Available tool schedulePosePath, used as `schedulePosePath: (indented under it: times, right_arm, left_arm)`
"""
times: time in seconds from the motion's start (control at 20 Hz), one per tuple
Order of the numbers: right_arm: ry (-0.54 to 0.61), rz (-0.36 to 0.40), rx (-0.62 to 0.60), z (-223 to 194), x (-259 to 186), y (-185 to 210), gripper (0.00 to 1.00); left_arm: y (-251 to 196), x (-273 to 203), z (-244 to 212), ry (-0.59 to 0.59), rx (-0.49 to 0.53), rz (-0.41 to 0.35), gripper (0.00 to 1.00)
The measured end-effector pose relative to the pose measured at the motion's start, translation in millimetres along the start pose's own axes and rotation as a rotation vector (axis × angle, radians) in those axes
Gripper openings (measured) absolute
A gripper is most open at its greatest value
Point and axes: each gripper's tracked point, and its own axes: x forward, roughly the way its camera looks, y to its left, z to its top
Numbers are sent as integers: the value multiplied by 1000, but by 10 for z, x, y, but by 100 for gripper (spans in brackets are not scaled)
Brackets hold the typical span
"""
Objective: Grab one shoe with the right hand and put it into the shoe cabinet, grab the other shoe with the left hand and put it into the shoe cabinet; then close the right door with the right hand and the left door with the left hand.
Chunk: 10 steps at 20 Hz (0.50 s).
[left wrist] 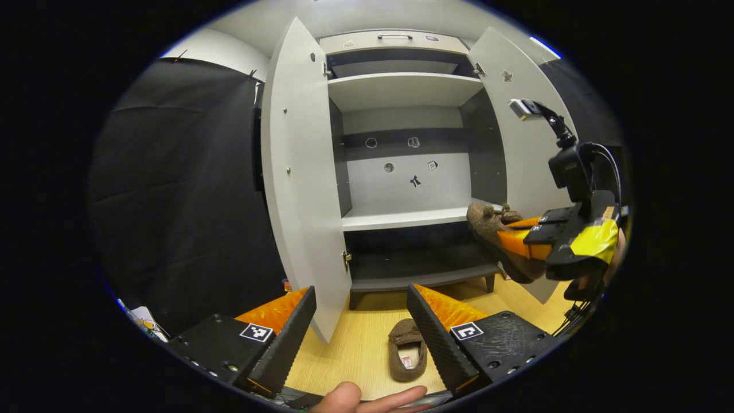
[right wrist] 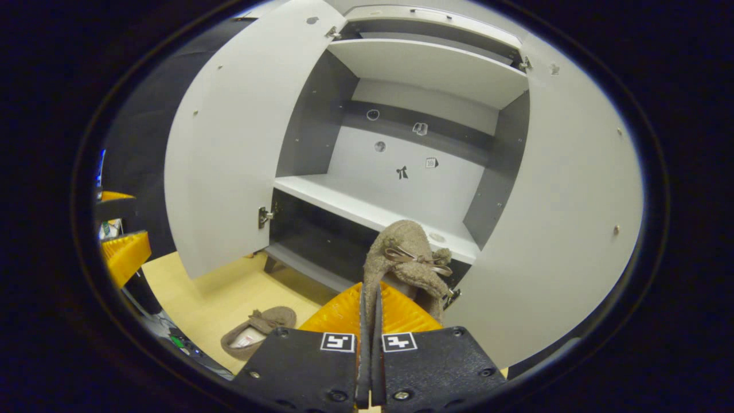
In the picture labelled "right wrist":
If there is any white cabinet drawer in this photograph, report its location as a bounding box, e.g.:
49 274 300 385
344 5 524 51

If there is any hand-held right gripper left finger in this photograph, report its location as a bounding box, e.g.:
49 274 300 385
229 281 370 411

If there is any white cabinet door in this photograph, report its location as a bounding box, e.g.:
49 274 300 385
442 34 644 371
163 0 348 280

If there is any brown fuzzy shoe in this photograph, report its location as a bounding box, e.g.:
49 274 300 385
221 306 298 361
362 220 454 345

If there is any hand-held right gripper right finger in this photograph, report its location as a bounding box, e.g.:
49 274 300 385
370 281 508 411

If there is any white and grey shoe cabinet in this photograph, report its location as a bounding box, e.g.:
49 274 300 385
261 3 531 313

